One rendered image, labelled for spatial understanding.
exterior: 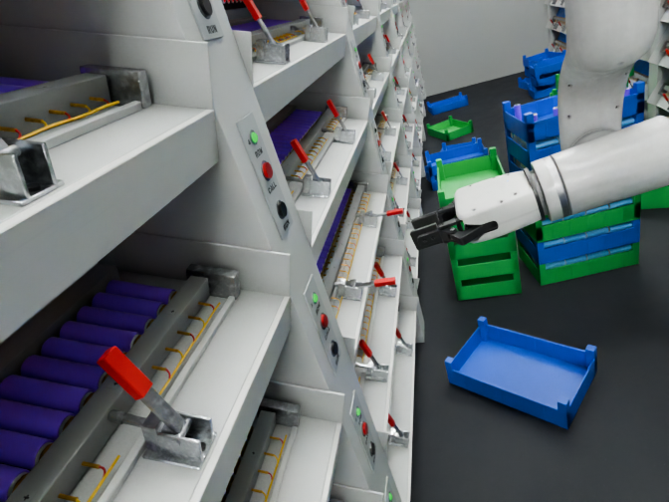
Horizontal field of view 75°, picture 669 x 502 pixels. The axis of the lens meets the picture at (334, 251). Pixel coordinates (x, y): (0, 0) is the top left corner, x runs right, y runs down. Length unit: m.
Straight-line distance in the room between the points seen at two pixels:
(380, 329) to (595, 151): 0.55
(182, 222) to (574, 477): 0.92
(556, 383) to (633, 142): 0.75
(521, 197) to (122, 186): 0.47
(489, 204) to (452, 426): 0.70
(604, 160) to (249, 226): 0.43
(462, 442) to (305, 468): 0.67
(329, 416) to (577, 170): 0.42
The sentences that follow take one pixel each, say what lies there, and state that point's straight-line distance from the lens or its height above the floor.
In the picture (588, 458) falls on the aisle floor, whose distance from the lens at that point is 1.14.
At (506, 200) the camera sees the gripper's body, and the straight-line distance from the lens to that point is 0.61.
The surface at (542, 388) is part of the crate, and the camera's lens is 1.24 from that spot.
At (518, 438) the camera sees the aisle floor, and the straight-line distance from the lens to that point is 1.16.
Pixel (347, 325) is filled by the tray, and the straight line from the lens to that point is 0.69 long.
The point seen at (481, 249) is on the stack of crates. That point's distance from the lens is 1.44.
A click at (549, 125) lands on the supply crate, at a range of 1.36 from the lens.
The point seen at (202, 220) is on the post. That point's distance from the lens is 0.44.
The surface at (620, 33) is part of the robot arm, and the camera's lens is 0.59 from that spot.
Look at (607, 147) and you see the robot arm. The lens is 0.63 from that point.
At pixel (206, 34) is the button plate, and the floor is 0.94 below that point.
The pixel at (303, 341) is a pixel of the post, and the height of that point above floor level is 0.64.
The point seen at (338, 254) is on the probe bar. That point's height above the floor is 0.55.
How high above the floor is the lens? 0.92
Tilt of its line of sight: 27 degrees down
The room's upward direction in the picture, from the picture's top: 18 degrees counter-clockwise
